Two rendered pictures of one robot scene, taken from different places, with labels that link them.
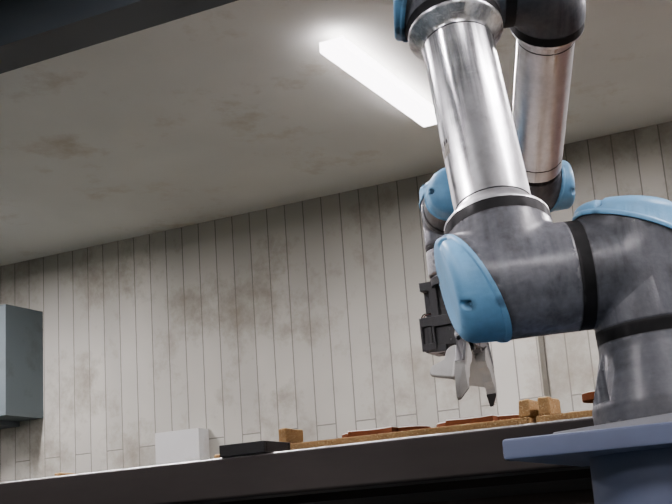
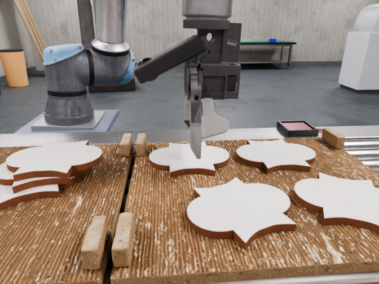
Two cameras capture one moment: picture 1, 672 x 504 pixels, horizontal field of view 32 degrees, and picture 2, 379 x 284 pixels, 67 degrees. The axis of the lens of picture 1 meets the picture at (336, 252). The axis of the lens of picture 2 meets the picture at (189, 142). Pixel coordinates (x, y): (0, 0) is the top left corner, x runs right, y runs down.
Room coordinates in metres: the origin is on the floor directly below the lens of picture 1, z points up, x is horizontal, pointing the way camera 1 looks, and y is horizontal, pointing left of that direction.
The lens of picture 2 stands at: (2.16, -0.44, 1.16)
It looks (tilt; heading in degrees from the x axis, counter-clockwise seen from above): 22 degrees down; 150
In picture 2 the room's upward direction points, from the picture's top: straight up
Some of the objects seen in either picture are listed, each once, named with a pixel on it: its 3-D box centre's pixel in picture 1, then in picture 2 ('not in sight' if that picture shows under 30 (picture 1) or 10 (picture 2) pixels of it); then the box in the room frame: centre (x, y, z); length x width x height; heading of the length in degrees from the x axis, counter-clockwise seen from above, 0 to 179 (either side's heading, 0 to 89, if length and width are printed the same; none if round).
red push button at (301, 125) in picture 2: not in sight; (296, 128); (1.71, 0.14, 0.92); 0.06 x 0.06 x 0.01; 64
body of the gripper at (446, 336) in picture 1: (452, 316); (209, 61); (1.77, -0.17, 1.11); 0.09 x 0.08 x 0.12; 65
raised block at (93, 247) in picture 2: not in sight; (96, 240); (1.90, -0.40, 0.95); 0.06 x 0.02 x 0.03; 155
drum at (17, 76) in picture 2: not in sight; (14, 67); (-4.81, -0.53, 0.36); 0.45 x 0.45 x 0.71
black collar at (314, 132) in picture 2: (255, 449); (296, 128); (1.71, 0.14, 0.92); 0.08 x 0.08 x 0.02; 64
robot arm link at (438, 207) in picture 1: (461, 197); not in sight; (1.67, -0.19, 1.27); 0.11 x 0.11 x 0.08; 89
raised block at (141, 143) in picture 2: (529, 409); (141, 143); (1.67, -0.26, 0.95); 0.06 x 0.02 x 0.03; 155
